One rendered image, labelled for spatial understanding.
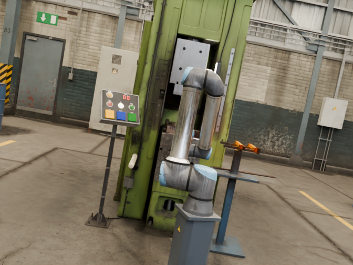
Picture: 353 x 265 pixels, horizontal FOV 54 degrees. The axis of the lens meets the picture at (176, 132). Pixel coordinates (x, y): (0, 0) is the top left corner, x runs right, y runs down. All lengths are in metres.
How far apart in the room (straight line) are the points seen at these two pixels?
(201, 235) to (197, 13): 2.07
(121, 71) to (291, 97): 4.47
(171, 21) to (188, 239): 2.04
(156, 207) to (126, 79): 5.51
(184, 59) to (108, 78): 5.47
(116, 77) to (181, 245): 6.71
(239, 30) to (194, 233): 2.02
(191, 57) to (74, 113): 6.50
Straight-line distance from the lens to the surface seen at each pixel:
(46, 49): 9.61
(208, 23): 3.39
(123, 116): 2.97
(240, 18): 3.44
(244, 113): 9.32
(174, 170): 2.04
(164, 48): 3.31
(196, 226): 2.08
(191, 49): 3.18
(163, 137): 3.11
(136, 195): 3.44
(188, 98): 2.06
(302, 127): 9.82
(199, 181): 2.04
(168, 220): 3.31
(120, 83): 8.48
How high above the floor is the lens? 1.26
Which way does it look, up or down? 6 degrees down
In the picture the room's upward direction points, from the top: 11 degrees clockwise
